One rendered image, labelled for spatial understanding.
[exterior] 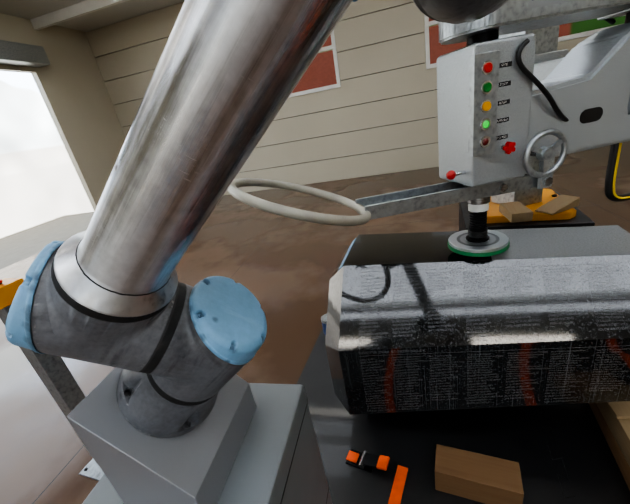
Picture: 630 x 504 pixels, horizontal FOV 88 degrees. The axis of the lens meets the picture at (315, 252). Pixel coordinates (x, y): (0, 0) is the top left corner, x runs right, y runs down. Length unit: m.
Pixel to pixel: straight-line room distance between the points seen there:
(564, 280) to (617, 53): 0.73
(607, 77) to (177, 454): 1.55
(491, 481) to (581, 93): 1.38
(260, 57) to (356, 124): 7.16
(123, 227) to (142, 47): 8.83
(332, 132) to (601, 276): 6.55
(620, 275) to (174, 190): 1.40
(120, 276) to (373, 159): 7.20
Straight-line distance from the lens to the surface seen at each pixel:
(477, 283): 1.36
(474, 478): 1.61
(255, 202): 0.92
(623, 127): 1.57
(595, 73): 1.46
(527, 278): 1.40
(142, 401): 0.68
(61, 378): 1.97
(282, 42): 0.30
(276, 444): 0.82
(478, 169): 1.21
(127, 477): 0.76
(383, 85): 7.41
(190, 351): 0.54
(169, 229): 0.38
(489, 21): 1.21
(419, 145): 7.53
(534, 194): 2.31
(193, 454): 0.74
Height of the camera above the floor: 1.49
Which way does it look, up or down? 23 degrees down
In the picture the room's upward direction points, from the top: 11 degrees counter-clockwise
